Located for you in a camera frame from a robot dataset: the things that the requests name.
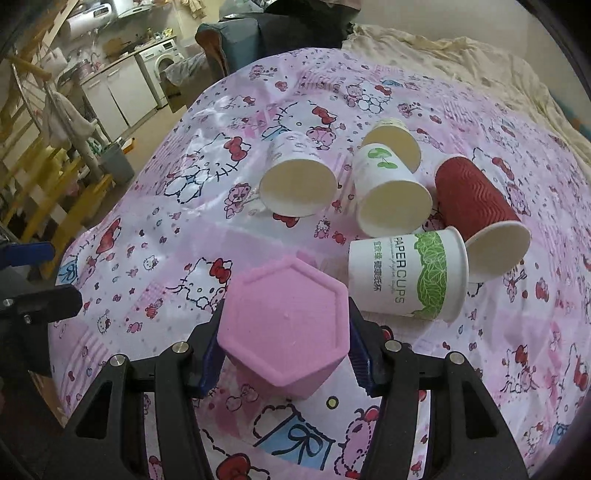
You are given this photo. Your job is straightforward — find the white cup with yellow rim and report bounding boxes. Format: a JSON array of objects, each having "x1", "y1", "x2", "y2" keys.
[{"x1": 361, "y1": 118, "x2": 422, "y2": 174}]

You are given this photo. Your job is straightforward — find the red corrugated paper cup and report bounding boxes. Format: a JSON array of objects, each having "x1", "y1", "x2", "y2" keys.
[{"x1": 434, "y1": 154, "x2": 532, "y2": 284}]

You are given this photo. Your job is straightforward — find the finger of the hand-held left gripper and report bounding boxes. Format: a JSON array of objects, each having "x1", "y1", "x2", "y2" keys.
[
  {"x1": 0, "y1": 284, "x2": 85, "y2": 326},
  {"x1": 0, "y1": 241, "x2": 55, "y2": 281}
]

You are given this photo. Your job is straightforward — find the yellow wooden stairs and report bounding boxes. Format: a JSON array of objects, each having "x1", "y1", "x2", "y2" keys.
[{"x1": 0, "y1": 134, "x2": 116, "y2": 245}]

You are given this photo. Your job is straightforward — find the white cup with green leaf band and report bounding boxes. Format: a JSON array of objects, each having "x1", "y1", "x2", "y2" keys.
[{"x1": 347, "y1": 226, "x2": 470, "y2": 323}]

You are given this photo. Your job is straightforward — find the white kitchen cabinet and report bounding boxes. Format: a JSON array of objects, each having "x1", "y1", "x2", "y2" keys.
[{"x1": 81, "y1": 56, "x2": 158, "y2": 139}]

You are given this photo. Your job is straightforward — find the white washing machine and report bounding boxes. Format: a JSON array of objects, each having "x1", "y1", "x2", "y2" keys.
[{"x1": 137, "y1": 39, "x2": 186, "y2": 110}]

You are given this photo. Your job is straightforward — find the white cup with green dots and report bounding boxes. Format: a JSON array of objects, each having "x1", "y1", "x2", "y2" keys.
[{"x1": 353, "y1": 143, "x2": 434, "y2": 237}]

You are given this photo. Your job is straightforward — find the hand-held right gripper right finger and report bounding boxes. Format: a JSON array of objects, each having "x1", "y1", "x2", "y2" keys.
[{"x1": 345, "y1": 298, "x2": 528, "y2": 480}]

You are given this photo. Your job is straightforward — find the plain white paper cup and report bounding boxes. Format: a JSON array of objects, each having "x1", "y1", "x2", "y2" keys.
[{"x1": 257, "y1": 131, "x2": 341, "y2": 216}]

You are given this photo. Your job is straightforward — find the beige bed sheet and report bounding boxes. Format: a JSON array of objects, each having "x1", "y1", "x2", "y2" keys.
[{"x1": 341, "y1": 22, "x2": 591, "y2": 155}]

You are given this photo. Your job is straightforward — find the hanging white cloth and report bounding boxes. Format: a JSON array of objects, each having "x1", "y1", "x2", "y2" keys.
[{"x1": 46, "y1": 90, "x2": 93, "y2": 148}]

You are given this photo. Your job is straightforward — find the pink hexagonal block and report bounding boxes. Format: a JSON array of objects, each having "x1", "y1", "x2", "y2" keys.
[{"x1": 216, "y1": 257, "x2": 350, "y2": 400}]

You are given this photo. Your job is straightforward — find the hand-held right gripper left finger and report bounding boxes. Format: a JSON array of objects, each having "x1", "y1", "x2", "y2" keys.
[{"x1": 59, "y1": 308, "x2": 228, "y2": 480}]

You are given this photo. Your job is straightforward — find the grey bin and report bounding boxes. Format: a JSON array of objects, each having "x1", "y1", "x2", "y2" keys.
[{"x1": 98, "y1": 142, "x2": 136, "y2": 184}]

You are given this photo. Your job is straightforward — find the dark armchair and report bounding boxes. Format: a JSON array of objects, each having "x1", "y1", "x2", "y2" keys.
[{"x1": 195, "y1": 13, "x2": 357, "y2": 78}]

